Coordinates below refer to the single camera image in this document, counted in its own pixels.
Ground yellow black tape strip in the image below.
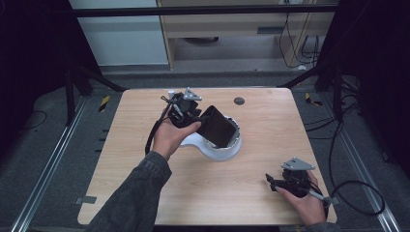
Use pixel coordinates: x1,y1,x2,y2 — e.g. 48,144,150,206
304,92,323,107
98,95,111,113

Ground person's right hand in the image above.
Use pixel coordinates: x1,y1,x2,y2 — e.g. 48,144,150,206
275,169,328,227

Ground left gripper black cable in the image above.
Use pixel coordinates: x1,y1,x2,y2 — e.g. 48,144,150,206
144,94,179,156

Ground black wallet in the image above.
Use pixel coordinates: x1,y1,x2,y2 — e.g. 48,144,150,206
195,104,238,149

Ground black metal stand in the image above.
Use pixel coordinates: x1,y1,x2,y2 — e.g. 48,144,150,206
63,61,128,128
278,61,360,124

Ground black cables under desk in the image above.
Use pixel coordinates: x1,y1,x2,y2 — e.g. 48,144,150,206
278,13,324,70

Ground black floor cables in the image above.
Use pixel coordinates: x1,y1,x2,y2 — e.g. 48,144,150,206
304,93,364,141

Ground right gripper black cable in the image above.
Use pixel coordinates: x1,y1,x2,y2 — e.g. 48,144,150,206
307,119,387,218

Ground thin black floor cable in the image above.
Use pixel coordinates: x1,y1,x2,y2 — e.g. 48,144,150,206
18,110,48,132

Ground white cabinet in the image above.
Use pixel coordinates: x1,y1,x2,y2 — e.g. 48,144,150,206
68,0,169,68

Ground person's left hand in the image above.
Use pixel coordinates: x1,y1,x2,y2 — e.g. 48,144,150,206
151,110,203,161

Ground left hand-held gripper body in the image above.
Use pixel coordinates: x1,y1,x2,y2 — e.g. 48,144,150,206
167,87,203,130

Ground black horizontal bar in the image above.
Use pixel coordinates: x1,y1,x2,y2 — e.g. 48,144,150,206
69,4,340,18

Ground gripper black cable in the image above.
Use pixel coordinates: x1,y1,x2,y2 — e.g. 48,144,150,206
307,119,387,218
144,94,179,156

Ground wooden desk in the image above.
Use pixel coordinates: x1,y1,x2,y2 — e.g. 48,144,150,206
156,0,340,71

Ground metal floor rail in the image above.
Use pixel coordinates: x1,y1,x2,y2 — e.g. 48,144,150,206
9,96,90,232
318,93,402,232

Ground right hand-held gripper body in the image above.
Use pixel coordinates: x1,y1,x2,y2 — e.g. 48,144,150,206
279,157,316,198

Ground white stand with pole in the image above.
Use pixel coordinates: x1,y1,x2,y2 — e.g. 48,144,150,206
166,89,243,161

